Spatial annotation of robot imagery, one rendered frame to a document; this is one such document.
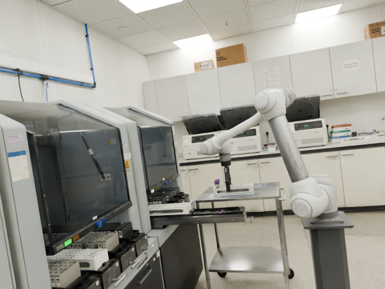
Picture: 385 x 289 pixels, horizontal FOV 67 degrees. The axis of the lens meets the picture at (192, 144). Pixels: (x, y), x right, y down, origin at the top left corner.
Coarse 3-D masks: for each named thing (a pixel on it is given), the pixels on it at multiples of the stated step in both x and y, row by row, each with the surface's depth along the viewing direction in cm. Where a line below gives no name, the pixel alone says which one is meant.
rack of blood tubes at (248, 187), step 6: (222, 186) 220; (234, 186) 214; (240, 186) 212; (246, 186) 210; (252, 186) 209; (216, 192) 215; (222, 192) 217; (228, 192) 216; (234, 192) 212; (240, 192) 212; (246, 192) 211
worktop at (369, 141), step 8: (328, 144) 384; (336, 144) 372; (344, 144) 367; (352, 144) 364; (360, 144) 362; (264, 152) 398; (272, 152) 391; (184, 160) 432; (192, 160) 422; (200, 160) 419; (208, 160) 416
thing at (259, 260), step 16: (208, 192) 235; (256, 192) 214; (272, 192) 207; (224, 256) 236; (240, 256) 233; (256, 256) 229; (272, 256) 225; (208, 272) 217; (224, 272) 258; (240, 272) 211; (256, 272) 208; (272, 272) 204; (288, 272) 240; (208, 288) 218; (288, 288) 200
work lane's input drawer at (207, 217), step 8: (208, 208) 190; (216, 208) 188; (224, 208) 187; (232, 208) 185; (240, 208) 180; (152, 216) 189; (160, 216) 187; (168, 216) 186; (176, 216) 184; (184, 216) 183; (192, 216) 181; (200, 216) 179; (208, 216) 178; (216, 216) 176; (224, 216) 175; (232, 216) 174; (240, 216) 172; (152, 224) 188; (160, 224) 187; (168, 224) 185; (176, 224) 184
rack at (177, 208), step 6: (156, 204) 199; (162, 204) 197; (168, 204) 194; (174, 204) 193; (180, 204) 190; (186, 204) 189; (150, 210) 199; (156, 210) 197; (162, 210) 196; (168, 210) 197; (174, 210) 196; (180, 210) 194; (186, 210) 183
